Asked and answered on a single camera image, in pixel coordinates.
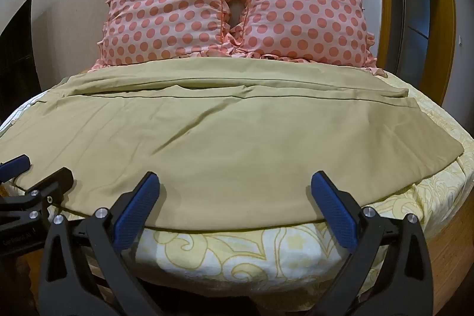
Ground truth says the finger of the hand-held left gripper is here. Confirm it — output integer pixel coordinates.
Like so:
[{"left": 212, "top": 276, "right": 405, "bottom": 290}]
[
  {"left": 0, "top": 167, "right": 74, "bottom": 224},
  {"left": 0, "top": 154, "right": 31, "bottom": 182}
]

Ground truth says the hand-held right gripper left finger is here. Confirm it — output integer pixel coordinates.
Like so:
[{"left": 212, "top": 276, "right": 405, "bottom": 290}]
[{"left": 39, "top": 171, "right": 166, "bottom": 316}]

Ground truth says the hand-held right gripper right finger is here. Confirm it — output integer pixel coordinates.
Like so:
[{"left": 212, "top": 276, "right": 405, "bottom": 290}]
[{"left": 310, "top": 171, "right": 434, "bottom": 316}]

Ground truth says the olive green blanket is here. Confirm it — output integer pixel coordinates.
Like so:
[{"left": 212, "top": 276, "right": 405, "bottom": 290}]
[{"left": 0, "top": 55, "right": 465, "bottom": 231}]

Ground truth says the yellow floral bed sheet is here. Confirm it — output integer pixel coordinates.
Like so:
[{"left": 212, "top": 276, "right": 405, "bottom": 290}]
[{"left": 0, "top": 73, "right": 474, "bottom": 305}]

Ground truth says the pink polka dot pillow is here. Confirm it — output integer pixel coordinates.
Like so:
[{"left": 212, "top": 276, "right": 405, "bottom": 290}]
[
  {"left": 226, "top": 0, "right": 389, "bottom": 77},
  {"left": 91, "top": 0, "right": 245, "bottom": 71}
]

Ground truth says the wooden door frame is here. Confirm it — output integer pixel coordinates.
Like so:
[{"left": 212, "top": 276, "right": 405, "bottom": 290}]
[{"left": 310, "top": 0, "right": 457, "bottom": 109}]

